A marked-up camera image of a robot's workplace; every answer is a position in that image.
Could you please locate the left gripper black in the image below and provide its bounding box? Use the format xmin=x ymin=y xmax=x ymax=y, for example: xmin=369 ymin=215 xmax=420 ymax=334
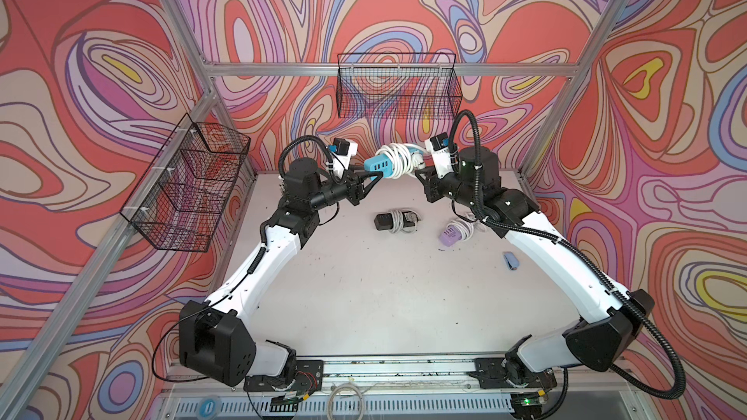
xmin=305 ymin=166 xmax=379 ymax=216

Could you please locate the blue power strip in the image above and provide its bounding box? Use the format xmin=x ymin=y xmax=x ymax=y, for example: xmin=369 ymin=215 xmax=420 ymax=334
xmin=364 ymin=143 xmax=427 ymax=179

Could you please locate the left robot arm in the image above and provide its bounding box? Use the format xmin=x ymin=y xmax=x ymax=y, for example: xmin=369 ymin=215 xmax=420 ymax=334
xmin=172 ymin=135 xmax=383 ymax=387

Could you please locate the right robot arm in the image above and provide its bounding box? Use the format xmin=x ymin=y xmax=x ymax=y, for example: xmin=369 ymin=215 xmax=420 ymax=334
xmin=416 ymin=110 xmax=687 ymax=400

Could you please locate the black power strip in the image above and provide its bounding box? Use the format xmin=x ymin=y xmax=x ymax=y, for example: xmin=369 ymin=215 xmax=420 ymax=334
xmin=373 ymin=209 xmax=420 ymax=233

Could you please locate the purple power strip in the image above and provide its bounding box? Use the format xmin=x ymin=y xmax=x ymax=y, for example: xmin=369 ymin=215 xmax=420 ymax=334
xmin=439 ymin=218 xmax=484 ymax=247

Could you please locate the small blue plug cover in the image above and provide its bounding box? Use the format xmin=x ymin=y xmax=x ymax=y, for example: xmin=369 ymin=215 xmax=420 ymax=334
xmin=503 ymin=252 xmax=521 ymax=270

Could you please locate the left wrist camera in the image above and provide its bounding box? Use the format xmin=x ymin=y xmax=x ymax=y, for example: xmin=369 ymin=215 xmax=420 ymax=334
xmin=328 ymin=138 xmax=358 ymax=180

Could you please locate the black wire basket back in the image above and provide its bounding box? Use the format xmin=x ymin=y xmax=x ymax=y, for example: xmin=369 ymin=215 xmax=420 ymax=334
xmin=336 ymin=52 xmax=463 ymax=122

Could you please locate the black wire basket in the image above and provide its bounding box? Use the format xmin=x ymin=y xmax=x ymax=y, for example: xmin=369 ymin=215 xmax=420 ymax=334
xmin=120 ymin=115 xmax=251 ymax=253
xmin=336 ymin=52 xmax=463 ymax=122

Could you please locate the black wire basket left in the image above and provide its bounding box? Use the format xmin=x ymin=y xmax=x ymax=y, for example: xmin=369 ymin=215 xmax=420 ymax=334
xmin=120 ymin=115 xmax=251 ymax=253

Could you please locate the white coiled cable front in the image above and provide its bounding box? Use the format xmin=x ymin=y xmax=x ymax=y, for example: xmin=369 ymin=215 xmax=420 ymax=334
xmin=325 ymin=383 xmax=366 ymax=420

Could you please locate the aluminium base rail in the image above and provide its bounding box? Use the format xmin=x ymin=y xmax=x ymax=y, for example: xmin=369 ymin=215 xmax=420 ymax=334
xmin=146 ymin=353 xmax=655 ymax=419

